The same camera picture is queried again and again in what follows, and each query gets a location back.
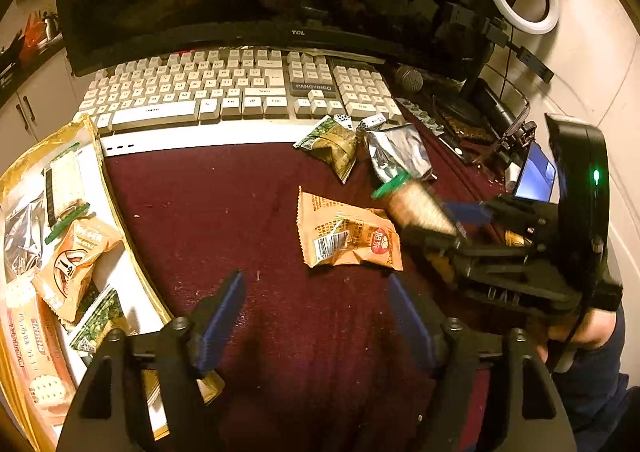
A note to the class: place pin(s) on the green pill blister pack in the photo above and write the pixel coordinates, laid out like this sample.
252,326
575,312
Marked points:
422,116

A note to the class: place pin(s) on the black kitchen counter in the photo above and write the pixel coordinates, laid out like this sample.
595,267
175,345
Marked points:
20,67

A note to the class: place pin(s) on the steel kettle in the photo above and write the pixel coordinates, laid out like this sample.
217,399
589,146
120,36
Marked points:
50,26

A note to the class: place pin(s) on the white milk candy packet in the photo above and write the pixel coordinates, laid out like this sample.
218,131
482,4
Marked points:
374,122

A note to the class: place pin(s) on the long orange cracker packet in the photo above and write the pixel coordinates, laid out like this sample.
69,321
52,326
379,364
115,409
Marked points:
37,352

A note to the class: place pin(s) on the silver mesh microphone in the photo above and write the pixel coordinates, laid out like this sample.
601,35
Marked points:
409,78

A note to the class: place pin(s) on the orange snack packet black logo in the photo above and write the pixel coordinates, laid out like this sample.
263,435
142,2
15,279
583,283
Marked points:
75,257

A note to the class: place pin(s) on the black phone holder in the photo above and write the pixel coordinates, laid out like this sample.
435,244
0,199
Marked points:
522,134

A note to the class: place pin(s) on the black monitor stand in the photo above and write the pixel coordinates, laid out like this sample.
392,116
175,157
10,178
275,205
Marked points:
462,108

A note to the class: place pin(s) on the small white candy packet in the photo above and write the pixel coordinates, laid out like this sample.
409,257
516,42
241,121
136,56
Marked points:
344,120

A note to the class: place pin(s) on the white kitchen cabinet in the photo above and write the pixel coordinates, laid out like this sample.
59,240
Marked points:
35,102

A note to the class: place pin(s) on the person's right forearm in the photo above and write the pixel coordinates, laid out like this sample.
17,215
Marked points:
600,372

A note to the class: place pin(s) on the clear cracker packet green ends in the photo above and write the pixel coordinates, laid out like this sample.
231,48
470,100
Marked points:
417,209

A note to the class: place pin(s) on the silver foil snack packet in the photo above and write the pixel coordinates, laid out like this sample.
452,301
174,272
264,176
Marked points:
400,152
22,232

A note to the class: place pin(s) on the dark green snack packet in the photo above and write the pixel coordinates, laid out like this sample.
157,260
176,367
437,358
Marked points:
102,317
330,142

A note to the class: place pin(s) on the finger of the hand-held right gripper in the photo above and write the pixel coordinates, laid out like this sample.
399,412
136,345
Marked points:
435,243
467,212

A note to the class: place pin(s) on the black clamp bracket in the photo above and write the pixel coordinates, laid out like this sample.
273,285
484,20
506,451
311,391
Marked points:
532,62

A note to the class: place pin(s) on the large clear cracker packet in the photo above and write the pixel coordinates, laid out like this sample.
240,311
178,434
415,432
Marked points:
62,187

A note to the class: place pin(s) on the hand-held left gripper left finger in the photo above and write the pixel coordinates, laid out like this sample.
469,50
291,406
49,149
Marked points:
225,317

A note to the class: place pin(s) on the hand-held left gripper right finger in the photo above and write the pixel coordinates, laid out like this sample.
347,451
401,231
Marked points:
410,322

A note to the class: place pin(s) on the smartphone with lit screen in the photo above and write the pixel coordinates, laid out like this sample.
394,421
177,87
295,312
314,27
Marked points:
536,172

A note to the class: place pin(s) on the black microphone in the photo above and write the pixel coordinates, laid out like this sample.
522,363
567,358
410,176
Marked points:
500,109

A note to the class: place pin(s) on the gold patterned pouch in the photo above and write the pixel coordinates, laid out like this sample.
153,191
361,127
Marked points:
467,133

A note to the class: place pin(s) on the orange snack packet red label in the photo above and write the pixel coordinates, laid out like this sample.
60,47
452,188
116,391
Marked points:
350,237

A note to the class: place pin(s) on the white mechanical keyboard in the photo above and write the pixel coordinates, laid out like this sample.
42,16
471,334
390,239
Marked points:
225,92

